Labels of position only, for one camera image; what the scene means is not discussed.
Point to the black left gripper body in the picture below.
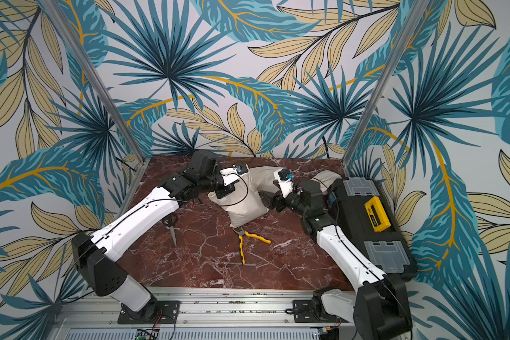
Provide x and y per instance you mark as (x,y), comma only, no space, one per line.
(221,189)

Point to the cream cloth bag back right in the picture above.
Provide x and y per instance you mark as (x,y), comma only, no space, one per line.
(325,179)

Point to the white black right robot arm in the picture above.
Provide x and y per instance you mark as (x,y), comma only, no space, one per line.
(378,307)

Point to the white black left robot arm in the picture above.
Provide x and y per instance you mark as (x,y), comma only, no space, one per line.
(96,256)

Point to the black handled scissors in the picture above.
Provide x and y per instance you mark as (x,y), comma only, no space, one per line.
(170,223)

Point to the cream cloth soil bag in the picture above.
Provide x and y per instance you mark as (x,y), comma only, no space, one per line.
(244,204)

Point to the black yellow toolbox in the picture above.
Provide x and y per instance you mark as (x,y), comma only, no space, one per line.
(363,215)

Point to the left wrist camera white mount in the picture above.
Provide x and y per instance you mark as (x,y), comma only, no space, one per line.
(231,175)

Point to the right aluminium frame post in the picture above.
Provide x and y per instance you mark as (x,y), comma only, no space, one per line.
(407,31)

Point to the left aluminium frame post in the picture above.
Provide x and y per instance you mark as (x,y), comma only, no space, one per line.
(67,32)

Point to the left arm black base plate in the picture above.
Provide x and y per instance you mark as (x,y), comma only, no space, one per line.
(155,312)

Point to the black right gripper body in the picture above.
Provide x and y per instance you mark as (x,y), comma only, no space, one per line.
(280,200)

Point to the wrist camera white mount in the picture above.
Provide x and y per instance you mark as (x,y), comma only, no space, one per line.
(231,175)
(284,180)

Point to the aluminium frame post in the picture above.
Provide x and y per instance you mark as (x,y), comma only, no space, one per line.
(407,31)
(67,32)

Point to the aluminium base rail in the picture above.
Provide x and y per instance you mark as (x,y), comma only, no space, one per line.
(202,313)

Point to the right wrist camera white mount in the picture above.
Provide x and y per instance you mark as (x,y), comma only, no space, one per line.
(284,180)

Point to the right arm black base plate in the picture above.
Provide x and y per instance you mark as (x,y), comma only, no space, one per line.
(327,305)

